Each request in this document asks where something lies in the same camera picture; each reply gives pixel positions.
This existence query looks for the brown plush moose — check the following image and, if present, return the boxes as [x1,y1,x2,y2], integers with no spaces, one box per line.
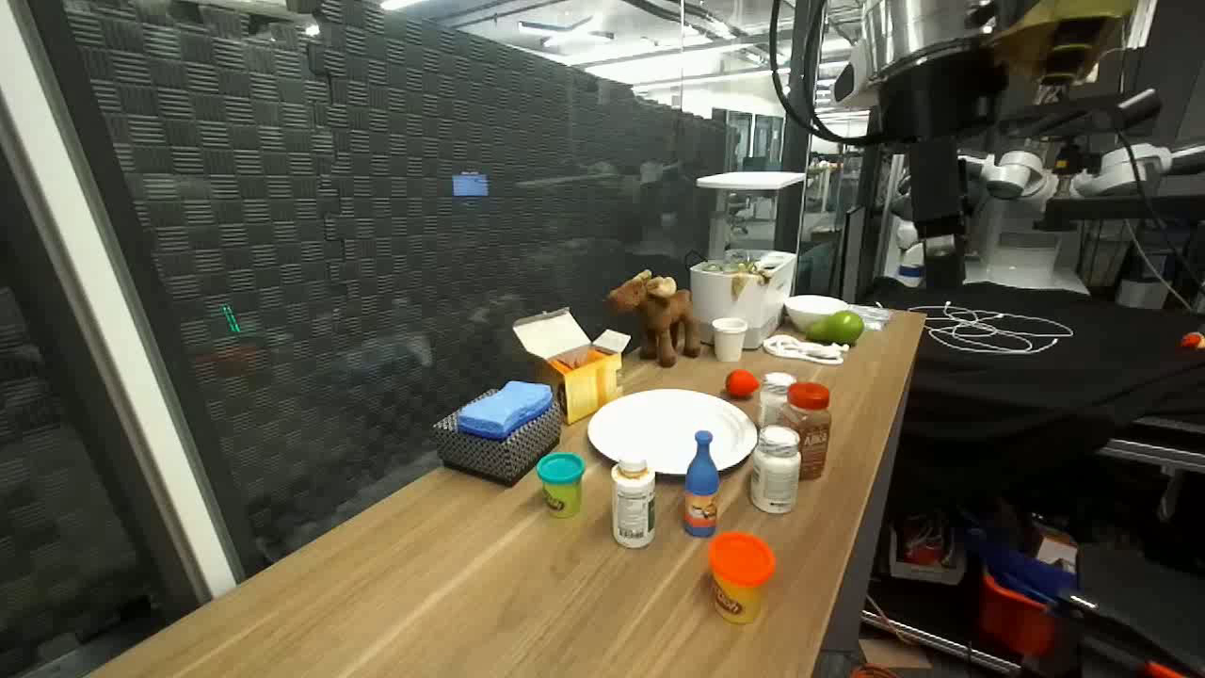
[603,268,709,370]

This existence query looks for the blue bottle colourful label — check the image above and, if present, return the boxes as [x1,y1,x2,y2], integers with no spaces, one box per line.
[681,430,723,542]

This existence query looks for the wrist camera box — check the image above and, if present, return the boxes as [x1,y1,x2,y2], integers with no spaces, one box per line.
[990,0,1141,77]

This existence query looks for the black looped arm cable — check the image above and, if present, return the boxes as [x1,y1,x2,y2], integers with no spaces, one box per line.
[764,0,882,146]

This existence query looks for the yellow open carton box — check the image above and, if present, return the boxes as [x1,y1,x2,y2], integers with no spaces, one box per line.
[507,306,636,424]

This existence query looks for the spice jar red lid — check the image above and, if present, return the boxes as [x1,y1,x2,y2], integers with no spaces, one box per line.
[784,380,837,482]

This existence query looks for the red storage bin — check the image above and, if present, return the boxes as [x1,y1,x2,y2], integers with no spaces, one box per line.
[976,569,1063,664]

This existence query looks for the white paper plate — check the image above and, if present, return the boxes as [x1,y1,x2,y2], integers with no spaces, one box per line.
[583,382,759,478]

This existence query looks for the green tub teal lid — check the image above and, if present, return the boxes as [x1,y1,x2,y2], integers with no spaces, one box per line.
[533,446,591,520]

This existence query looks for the white pill bottle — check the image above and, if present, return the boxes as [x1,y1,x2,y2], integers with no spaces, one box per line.
[758,370,799,433]
[750,423,807,515]
[608,454,660,554]

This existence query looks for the white paper cup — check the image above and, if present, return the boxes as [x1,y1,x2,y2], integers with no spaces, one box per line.
[709,311,750,370]

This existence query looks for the white coiled cable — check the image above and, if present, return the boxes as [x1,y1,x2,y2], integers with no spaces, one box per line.
[759,331,851,370]

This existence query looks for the green toy pear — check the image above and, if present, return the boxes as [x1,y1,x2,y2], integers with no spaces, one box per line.
[802,310,869,351]

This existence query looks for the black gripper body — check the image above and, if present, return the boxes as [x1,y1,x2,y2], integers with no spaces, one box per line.
[869,55,1009,146]

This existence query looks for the white raised platform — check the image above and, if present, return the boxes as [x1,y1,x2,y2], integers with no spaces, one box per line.
[694,169,809,197]

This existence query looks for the thin white cable loops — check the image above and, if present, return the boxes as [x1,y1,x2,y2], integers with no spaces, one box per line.
[908,296,1077,360]

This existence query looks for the blue sponge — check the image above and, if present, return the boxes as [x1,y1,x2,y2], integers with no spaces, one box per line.
[455,377,556,441]

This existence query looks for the black cloth covered table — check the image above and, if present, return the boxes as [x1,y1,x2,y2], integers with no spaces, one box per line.
[863,276,1205,443]

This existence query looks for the white bowl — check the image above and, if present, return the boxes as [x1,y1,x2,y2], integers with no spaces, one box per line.
[784,291,859,338]

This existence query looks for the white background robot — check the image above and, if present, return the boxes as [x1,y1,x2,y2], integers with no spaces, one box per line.
[965,141,1205,203]

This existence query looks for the white container with leaves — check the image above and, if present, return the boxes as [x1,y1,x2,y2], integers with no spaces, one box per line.
[685,247,799,351]

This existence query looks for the grey woven basket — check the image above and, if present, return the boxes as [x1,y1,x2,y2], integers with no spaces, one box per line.
[429,396,566,488]

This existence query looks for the yellow tub orange lid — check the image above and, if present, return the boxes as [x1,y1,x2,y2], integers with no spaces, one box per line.
[705,527,779,630]

